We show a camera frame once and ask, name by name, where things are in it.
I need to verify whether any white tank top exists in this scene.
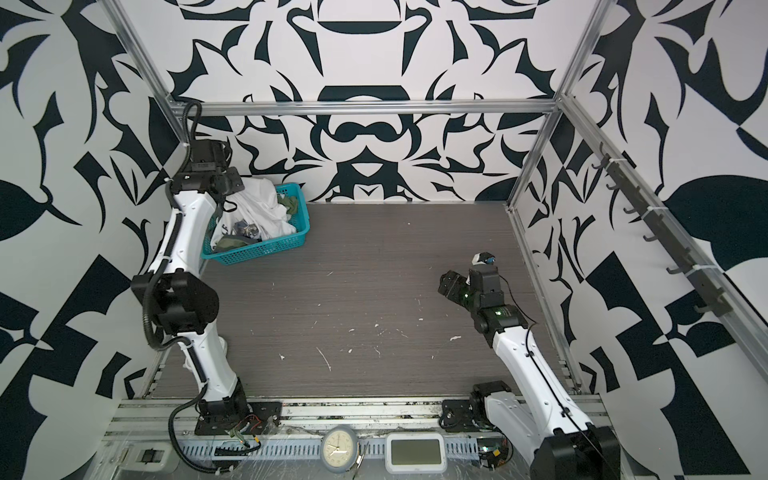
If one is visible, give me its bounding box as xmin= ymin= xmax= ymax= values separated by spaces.
xmin=211 ymin=177 xmax=298 ymax=244

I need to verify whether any teal plastic basket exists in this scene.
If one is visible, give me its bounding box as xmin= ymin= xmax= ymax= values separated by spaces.
xmin=202 ymin=178 xmax=310 ymax=265

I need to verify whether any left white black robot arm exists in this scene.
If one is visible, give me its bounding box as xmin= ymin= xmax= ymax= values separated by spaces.
xmin=131 ymin=140 xmax=249 ymax=422

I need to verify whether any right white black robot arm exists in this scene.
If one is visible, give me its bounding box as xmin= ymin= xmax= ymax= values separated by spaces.
xmin=438 ymin=252 xmax=621 ymax=479

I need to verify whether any green tank top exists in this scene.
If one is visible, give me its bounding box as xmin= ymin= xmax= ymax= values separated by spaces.
xmin=212 ymin=193 xmax=300 ymax=252

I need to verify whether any small green circuit board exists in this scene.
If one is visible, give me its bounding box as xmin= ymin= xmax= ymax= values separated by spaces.
xmin=477 ymin=437 xmax=514 ymax=470

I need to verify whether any white digital display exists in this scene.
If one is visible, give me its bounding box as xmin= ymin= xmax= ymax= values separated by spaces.
xmin=385 ymin=432 xmax=447 ymax=474

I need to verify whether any round analog clock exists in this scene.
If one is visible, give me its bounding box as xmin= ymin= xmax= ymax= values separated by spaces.
xmin=320 ymin=425 xmax=361 ymax=474

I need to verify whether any horizontal aluminium frame bar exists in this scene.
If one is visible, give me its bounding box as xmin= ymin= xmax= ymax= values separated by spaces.
xmin=202 ymin=99 xmax=556 ymax=117

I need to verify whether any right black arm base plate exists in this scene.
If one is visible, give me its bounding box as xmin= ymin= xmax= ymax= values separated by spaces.
xmin=438 ymin=399 xmax=494 ymax=433

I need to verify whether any black wall hook rail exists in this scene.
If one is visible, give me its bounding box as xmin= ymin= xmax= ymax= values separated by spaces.
xmin=594 ymin=146 xmax=733 ymax=317

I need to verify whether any black corrugated cable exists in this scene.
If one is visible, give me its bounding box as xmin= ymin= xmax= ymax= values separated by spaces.
xmin=166 ymin=383 xmax=241 ymax=475

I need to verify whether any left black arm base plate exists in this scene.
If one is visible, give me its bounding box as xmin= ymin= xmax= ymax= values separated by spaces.
xmin=194 ymin=401 xmax=282 ymax=436

